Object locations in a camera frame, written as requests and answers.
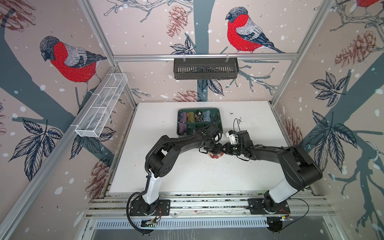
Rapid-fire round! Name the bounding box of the beige maroon striped sock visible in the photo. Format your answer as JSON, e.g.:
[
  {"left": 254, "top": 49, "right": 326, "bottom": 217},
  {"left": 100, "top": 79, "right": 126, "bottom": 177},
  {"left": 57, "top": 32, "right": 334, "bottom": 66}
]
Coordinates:
[{"left": 209, "top": 152, "right": 224, "bottom": 159}]

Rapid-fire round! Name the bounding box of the purple striped sock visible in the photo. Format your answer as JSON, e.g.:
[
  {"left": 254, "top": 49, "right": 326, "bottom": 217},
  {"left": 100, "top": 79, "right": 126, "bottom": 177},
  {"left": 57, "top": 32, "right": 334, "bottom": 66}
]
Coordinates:
[{"left": 178, "top": 123, "right": 187, "bottom": 136}]

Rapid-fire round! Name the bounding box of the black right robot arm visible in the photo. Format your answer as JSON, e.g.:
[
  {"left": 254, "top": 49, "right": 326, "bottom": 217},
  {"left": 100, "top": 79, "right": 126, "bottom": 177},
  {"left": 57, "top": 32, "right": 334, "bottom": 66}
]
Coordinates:
[{"left": 222, "top": 130, "right": 323, "bottom": 214}]

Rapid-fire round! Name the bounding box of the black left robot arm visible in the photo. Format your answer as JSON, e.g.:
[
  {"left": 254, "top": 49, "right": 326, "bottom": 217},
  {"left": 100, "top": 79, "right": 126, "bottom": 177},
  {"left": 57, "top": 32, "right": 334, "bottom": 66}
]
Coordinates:
[{"left": 140, "top": 123, "right": 223, "bottom": 215}]

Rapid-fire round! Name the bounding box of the rolled blue grey sock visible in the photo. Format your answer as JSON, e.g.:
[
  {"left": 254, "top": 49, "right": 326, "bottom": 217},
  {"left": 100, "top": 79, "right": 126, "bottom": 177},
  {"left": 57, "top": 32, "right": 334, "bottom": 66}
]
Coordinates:
[{"left": 203, "top": 110, "right": 212, "bottom": 123}]

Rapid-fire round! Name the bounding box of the rolled black white sock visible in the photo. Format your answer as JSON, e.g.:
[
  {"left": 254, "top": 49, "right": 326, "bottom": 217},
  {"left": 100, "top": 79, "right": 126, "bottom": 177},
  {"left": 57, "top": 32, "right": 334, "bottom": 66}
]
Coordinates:
[{"left": 195, "top": 111, "right": 204, "bottom": 123}]

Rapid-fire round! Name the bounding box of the green compartment tray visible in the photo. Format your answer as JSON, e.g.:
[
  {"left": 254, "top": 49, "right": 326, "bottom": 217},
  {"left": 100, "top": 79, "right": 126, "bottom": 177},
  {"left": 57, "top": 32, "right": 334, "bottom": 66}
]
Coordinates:
[{"left": 176, "top": 108, "right": 223, "bottom": 136}]

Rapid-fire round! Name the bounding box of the rolled purple sock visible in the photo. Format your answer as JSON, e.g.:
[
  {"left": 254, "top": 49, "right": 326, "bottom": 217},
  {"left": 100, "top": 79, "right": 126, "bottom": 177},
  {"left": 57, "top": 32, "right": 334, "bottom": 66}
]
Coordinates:
[{"left": 179, "top": 112, "right": 188, "bottom": 123}]

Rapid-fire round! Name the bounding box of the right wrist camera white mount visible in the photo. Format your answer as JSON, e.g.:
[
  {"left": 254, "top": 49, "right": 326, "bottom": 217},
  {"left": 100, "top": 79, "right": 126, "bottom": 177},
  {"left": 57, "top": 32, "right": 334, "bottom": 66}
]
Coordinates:
[{"left": 226, "top": 130, "right": 238, "bottom": 145}]

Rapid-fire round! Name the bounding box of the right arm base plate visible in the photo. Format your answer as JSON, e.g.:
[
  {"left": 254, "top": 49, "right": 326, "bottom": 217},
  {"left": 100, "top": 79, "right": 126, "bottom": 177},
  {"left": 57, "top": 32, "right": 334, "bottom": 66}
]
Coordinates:
[{"left": 247, "top": 198, "right": 291, "bottom": 215}]

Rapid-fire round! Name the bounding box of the black hanging wire basket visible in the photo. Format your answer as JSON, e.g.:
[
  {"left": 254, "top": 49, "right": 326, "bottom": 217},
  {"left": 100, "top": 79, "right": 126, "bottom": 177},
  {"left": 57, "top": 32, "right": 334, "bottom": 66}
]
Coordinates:
[{"left": 174, "top": 58, "right": 239, "bottom": 80}]

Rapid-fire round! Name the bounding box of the aluminium horizontal frame bar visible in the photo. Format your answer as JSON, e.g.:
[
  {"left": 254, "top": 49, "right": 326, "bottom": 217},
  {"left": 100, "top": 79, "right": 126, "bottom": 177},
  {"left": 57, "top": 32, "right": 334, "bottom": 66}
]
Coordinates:
[{"left": 113, "top": 53, "right": 298, "bottom": 63}]

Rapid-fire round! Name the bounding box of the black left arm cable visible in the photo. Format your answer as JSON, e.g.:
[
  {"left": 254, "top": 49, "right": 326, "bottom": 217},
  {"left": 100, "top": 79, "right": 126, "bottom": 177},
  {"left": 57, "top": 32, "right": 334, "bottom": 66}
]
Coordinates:
[{"left": 125, "top": 191, "right": 157, "bottom": 235}]

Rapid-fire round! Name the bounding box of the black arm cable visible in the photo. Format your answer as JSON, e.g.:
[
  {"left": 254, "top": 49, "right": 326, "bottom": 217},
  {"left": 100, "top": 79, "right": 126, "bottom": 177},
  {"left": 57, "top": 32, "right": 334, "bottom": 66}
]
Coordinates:
[
  {"left": 125, "top": 191, "right": 157, "bottom": 235},
  {"left": 266, "top": 197, "right": 310, "bottom": 233}
]

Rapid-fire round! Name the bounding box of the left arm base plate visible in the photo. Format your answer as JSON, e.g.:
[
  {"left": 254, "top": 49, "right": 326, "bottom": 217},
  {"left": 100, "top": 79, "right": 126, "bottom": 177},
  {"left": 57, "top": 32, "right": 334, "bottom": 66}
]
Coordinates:
[{"left": 127, "top": 198, "right": 171, "bottom": 217}]

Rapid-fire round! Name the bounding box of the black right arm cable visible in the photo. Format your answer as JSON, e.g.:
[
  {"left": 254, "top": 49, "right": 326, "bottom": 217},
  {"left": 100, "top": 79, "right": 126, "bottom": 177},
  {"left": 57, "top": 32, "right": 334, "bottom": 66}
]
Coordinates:
[{"left": 266, "top": 197, "right": 310, "bottom": 233}]

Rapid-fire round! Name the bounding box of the white mesh wall shelf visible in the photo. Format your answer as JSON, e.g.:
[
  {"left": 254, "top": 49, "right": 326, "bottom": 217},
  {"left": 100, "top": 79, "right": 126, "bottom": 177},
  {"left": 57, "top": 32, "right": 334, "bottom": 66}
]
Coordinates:
[{"left": 75, "top": 73, "right": 128, "bottom": 138}]

